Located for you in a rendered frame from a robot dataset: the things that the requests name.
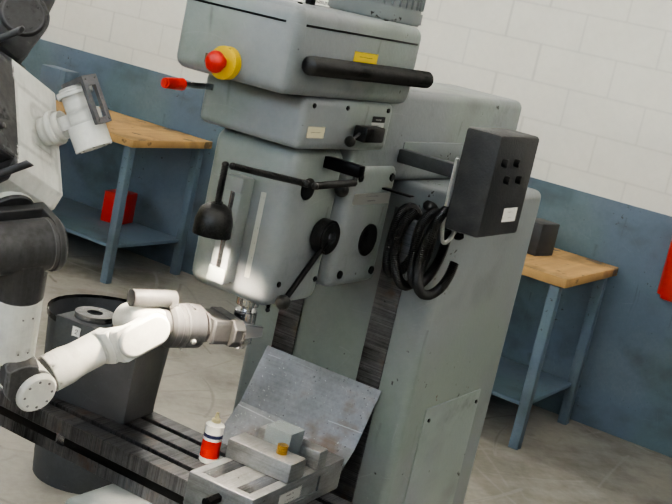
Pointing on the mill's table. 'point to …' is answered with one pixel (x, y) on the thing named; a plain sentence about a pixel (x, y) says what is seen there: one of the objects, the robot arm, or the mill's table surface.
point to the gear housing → (291, 116)
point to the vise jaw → (265, 458)
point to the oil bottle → (210, 448)
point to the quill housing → (271, 217)
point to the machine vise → (303, 490)
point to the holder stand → (122, 408)
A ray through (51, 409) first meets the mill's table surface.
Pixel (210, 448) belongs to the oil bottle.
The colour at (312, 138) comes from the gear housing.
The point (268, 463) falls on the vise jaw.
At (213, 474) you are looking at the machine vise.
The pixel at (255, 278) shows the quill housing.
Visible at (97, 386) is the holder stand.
